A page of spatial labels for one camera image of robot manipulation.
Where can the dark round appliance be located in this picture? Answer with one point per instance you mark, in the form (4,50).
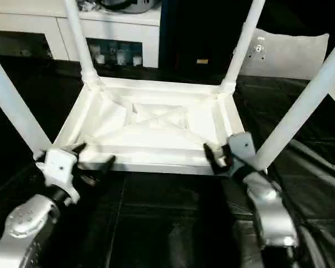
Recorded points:
(125,4)

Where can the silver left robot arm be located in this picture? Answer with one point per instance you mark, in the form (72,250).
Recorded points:
(22,231)

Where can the grey cushion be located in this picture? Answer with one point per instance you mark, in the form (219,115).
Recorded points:
(290,56)

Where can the white glass-door cabinet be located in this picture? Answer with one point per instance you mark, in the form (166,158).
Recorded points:
(33,25)

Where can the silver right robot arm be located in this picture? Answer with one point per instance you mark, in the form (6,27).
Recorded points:
(271,215)

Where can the black cabinet with gold label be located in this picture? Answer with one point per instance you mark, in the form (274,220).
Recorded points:
(201,33)

